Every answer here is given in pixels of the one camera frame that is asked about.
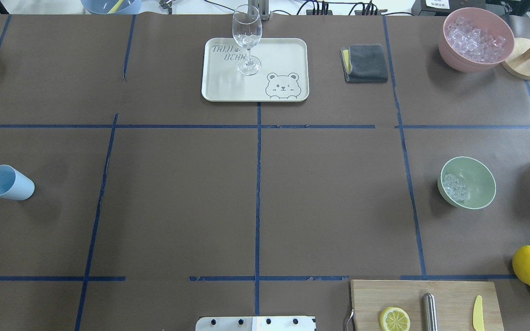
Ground wooden cutting board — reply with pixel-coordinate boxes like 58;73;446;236
350;280;506;331

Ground wine glass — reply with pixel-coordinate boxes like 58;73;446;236
232;4;263;76

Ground light blue plastic cup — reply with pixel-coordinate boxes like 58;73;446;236
0;164;35;201

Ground blue bowl with fork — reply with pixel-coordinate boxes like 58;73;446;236
81;0;142;15

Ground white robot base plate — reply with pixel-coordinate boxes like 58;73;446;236
195;315;317;331

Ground cream bear serving tray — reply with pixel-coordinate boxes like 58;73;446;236
201;38;310;103

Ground pink bowl of ice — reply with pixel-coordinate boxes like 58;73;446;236
439;7;515;73

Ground half lemon slice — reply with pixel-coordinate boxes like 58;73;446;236
379;307;411;331

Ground yellow plastic knife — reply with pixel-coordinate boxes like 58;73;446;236
472;295;484;331

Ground grey folded cloth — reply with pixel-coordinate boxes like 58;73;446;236
340;44;388;83

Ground ice cubes in green bowl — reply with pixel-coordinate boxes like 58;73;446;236
442;173;468;202

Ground green ceramic bowl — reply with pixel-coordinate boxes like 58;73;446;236
436;156;497;210

